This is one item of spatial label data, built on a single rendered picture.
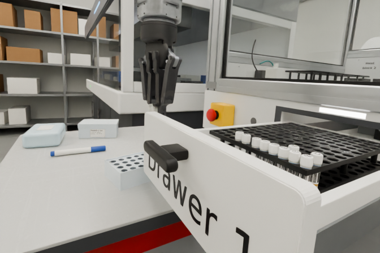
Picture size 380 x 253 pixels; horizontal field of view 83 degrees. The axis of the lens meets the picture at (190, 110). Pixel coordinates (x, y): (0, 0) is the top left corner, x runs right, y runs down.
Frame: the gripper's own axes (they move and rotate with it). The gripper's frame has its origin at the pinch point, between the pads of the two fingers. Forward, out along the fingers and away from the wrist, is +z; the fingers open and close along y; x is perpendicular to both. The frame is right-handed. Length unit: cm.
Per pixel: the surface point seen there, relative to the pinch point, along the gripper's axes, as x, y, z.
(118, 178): -9.1, 0.6, 10.9
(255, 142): -0.6, 24.7, -1.6
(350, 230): -2.3, 36.2, 3.6
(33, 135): -18.9, -35.6, 9.3
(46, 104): 35, -403, 51
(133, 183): -6.4, 1.5, 12.3
